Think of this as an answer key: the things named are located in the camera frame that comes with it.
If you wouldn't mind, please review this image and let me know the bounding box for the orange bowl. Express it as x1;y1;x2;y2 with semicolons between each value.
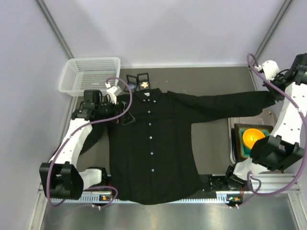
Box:
242;128;265;149

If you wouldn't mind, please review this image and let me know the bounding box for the black button shirt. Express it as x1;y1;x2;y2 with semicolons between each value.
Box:
82;89;275;205

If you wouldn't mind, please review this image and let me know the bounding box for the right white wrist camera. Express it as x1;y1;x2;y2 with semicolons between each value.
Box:
255;60;280;81

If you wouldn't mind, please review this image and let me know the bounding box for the metal tray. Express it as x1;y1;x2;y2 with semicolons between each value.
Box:
228;109;276;164

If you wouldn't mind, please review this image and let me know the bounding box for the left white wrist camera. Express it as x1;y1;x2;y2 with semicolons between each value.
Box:
105;82;122;104

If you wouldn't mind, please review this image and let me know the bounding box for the black box gold brooch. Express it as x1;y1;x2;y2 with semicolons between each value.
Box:
137;72;151;91

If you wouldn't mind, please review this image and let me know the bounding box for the grey slotted cable duct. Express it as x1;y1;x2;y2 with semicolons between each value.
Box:
79;193;243;204

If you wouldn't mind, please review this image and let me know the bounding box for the green black mat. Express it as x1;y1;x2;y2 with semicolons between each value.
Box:
232;123;273;162

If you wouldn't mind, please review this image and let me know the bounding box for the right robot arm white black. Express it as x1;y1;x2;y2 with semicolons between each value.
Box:
225;54;307;192

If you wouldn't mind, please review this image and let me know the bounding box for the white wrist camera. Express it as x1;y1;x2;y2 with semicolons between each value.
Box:
105;82;122;104
255;60;280;81

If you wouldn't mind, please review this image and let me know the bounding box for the aluminium rail frame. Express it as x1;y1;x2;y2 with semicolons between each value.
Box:
28;173;303;230

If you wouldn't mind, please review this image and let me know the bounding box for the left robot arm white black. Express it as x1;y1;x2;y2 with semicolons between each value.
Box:
39;86;135;200

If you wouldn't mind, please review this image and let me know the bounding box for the white perforated plastic basket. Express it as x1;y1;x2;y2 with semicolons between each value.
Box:
58;57;120;97

